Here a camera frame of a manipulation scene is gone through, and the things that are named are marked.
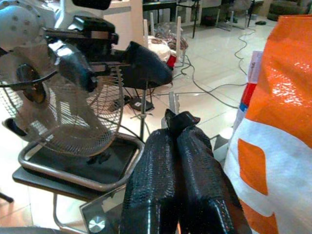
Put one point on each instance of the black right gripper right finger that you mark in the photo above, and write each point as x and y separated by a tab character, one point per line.
202	185

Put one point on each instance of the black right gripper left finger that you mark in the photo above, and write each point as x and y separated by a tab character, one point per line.
151	185

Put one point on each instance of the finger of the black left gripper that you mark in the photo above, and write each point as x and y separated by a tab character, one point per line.
73	65
146	70

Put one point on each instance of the red small item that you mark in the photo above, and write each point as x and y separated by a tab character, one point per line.
171	61

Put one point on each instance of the thin metal stand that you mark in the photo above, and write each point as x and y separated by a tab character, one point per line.
143	107

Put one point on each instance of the glass table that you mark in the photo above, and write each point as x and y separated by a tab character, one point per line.
97	224

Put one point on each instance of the white red blue package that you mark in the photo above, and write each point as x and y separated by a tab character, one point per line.
254	65

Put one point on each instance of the black side table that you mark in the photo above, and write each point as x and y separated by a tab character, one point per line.
36	181

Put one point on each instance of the orange white woven bag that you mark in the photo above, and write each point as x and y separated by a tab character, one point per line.
280	97

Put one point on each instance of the white frame legs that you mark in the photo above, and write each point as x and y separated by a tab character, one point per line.
178	36

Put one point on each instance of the black table frame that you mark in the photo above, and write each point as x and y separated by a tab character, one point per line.
193	19

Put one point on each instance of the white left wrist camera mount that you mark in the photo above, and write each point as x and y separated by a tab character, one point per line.
17	22

